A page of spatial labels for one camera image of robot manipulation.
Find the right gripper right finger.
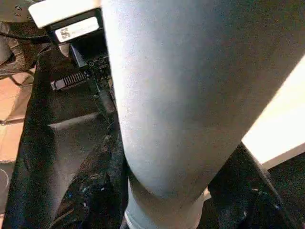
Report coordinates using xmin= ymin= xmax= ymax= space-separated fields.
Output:
xmin=197 ymin=142 xmax=294 ymax=229

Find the white plastic table top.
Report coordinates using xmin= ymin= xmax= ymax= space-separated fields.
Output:
xmin=242 ymin=54 xmax=305 ymax=171

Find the black table mat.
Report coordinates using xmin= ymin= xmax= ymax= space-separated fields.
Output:
xmin=0 ymin=21 xmax=305 ymax=229

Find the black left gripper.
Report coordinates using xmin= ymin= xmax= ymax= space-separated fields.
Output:
xmin=50 ymin=40 xmax=112 ymax=91

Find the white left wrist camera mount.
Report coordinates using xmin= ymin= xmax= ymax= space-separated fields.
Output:
xmin=28 ymin=0 xmax=103 ymax=45

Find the white plastic table leg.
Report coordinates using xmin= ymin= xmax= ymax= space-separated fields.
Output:
xmin=101 ymin=0 xmax=305 ymax=229

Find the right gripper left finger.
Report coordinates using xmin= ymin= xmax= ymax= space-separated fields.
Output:
xmin=51 ymin=133 xmax=131 ymax=229

